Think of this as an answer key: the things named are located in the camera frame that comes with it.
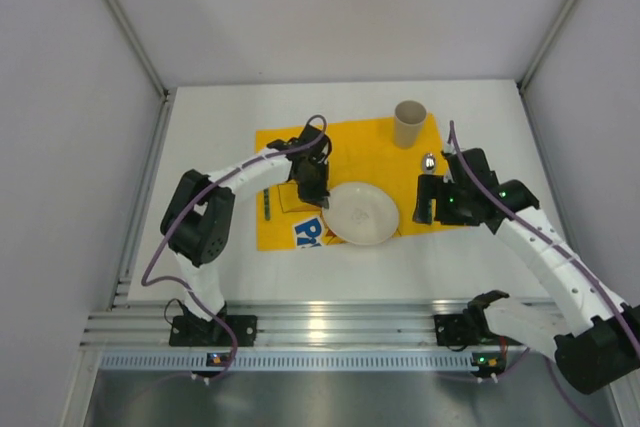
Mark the beige paper cup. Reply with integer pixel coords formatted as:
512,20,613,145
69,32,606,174
393,100,427,149

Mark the yellow cartoon placemat cloth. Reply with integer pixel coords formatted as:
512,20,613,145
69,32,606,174
256,114,450,252

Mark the left aluminium corner post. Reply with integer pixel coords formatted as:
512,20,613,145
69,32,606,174
102,0,169,99

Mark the silver spoon green handle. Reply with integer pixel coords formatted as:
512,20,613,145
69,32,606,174
422,153,436,225

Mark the perforated grey cable duct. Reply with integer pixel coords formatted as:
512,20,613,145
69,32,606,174
99,350,506,372

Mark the cream round plate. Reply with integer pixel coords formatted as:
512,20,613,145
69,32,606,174
322,182,400,246

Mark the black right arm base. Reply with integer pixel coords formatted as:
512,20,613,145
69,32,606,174
433,313,521,350

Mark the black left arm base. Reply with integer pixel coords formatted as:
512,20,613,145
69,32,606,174
169,315,258,347

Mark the right aluminium corner post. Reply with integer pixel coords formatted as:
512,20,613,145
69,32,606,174
516,0,581,96

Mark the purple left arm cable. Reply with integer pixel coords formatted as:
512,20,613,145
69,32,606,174
141,114,329,383

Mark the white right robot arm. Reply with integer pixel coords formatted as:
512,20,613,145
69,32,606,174
413,148,639,394

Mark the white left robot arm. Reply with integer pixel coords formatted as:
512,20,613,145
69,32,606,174
152,123,332,322

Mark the silver fork green handle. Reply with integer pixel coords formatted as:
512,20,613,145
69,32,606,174
263,188,271,221

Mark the aluminium corner post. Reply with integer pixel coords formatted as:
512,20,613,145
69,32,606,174
516,0,581,96
102,0,169,99

